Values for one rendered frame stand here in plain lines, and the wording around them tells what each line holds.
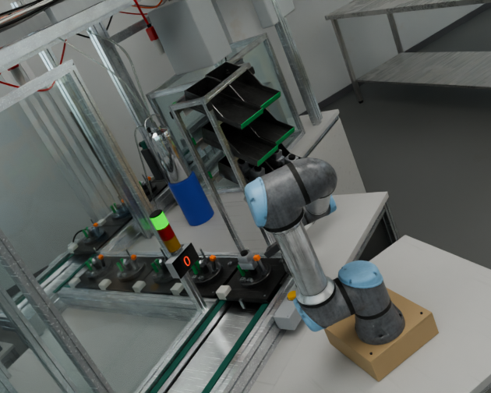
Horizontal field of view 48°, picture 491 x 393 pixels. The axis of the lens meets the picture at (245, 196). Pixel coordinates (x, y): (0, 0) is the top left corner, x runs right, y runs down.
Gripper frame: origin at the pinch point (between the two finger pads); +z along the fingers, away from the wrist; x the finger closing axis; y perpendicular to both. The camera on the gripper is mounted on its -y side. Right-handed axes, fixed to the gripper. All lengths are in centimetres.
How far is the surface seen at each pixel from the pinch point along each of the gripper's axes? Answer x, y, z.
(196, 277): -3.5, -47.9, -1.7
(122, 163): -18, -35, -64
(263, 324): -21.9, -4.8, 2.2
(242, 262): -0.8, -22.2, -7.8
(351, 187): 168, -68, 65
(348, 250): 32.1, 2.8, 12.4
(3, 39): 24, -123, -114
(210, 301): -12.6, -36.2, 2.4
